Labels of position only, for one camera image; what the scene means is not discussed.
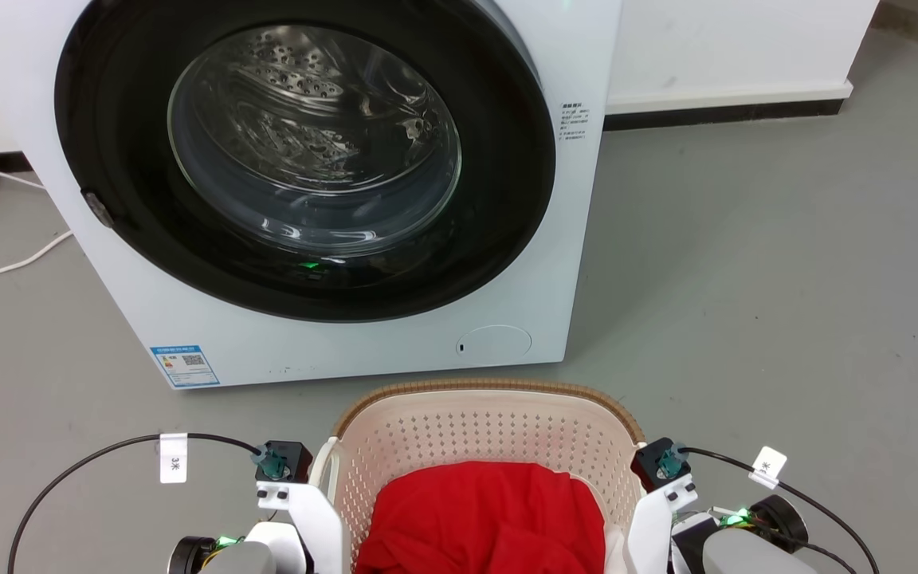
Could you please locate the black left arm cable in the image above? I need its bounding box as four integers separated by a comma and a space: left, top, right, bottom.
7, 433, 262, 574

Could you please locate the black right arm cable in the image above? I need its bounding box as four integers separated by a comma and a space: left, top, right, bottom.
676, 446, 881, 574

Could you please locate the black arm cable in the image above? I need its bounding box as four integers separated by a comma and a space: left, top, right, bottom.
676, 446, 881, 574
7, 433, 262, 574

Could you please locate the beige perforated laundry basket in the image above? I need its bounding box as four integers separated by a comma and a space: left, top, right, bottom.
312, 379, 647, 574

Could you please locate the round black washer door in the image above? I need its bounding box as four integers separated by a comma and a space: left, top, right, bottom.
54, 0, 557, 324

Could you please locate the white front-load washing machine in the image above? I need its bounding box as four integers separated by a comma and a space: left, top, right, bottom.
0, 0, 623, 391

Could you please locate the small printed warning sticker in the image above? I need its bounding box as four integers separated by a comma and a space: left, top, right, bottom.
559, 101, 587, 143

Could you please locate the round white filter cover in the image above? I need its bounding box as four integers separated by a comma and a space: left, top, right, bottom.
456, 324, 533, 367

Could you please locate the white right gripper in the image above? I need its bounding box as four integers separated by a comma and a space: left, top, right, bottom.
625, 474, 700, 574

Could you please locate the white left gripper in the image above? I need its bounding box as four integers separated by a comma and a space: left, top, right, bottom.
257, 480, 345, 574

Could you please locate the blue energy label sticker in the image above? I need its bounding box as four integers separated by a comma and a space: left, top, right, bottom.
150, 344, 221, 389

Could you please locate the white cable tag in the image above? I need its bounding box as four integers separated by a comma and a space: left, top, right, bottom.
159, 432, 189, 485
748, 446, 788, 489

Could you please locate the red garment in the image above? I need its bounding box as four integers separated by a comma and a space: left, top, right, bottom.
354, 461, 607, 574

